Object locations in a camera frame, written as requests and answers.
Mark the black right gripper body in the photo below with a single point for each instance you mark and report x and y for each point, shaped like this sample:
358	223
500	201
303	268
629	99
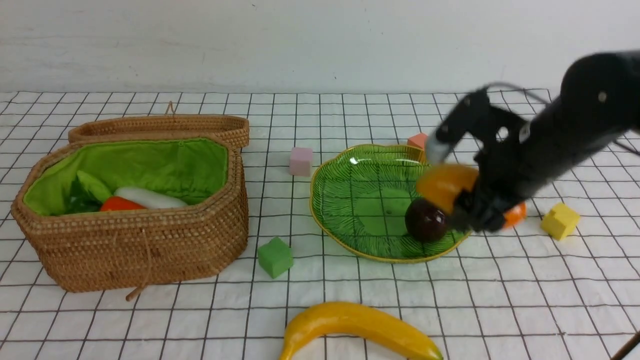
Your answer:
493	194

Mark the orange mango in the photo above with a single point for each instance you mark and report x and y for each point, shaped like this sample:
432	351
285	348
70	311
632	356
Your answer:
451	188

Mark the dark purple passion fruit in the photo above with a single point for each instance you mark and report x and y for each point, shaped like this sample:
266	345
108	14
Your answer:
425	222

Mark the yellow banana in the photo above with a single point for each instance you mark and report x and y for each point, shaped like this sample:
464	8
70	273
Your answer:
344	317

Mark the white radish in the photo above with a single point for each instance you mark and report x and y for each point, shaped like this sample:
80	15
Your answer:
149	199

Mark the orange carrot with leaves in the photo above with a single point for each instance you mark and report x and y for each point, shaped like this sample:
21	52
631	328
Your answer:
118	203

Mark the green leafy vegetable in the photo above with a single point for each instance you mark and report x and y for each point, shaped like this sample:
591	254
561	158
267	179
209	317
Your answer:
87	194

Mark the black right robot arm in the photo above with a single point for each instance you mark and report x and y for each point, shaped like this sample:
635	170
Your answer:
599	101

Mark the yellow foam cube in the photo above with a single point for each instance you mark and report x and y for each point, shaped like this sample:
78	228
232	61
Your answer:
560	221

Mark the orange foam cube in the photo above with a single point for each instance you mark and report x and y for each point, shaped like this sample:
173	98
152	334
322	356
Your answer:
418	140

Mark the white grid tablecloth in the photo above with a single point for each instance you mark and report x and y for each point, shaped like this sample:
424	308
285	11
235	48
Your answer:
519	295

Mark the green glass leaf plate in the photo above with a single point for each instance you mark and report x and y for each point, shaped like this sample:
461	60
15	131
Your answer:
360	197

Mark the pink foam cube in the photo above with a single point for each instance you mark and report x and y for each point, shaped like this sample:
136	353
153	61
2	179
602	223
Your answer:
301	161

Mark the green foam cube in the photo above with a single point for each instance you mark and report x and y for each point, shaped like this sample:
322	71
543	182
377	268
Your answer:
275	257

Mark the woven rattan basket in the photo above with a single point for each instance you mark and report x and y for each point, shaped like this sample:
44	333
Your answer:
121	249

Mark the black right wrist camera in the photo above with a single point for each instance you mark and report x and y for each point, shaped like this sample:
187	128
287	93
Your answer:
476	116

